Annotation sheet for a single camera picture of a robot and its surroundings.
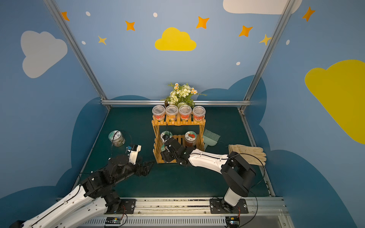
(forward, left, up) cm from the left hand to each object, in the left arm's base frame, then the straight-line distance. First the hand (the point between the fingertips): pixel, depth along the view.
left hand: (148, 158), depth 73 cm
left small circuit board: (-26, +17, -19) cm, 36 cm away
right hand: (+10, -9, -9) cm, 16 cm away
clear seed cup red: (+20, -19, +16) cm, 31 cm away
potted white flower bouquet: (+36, -16, +13) cm, 41 cm away
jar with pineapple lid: (+10, -6, -7) cm, 14 cm away
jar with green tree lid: (+20, -6, -8) cm, 23 cm away
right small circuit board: (-25, -44, -19) cm, 54 cm away
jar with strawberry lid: (+17, -22, -8) cm, 30 cm away
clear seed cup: (+19, -26, +16) cm, 36 cm away
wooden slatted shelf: (+7, -3, -5) cm, 9 cm away
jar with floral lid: (+18, +26, -10) cm, 33 cm away
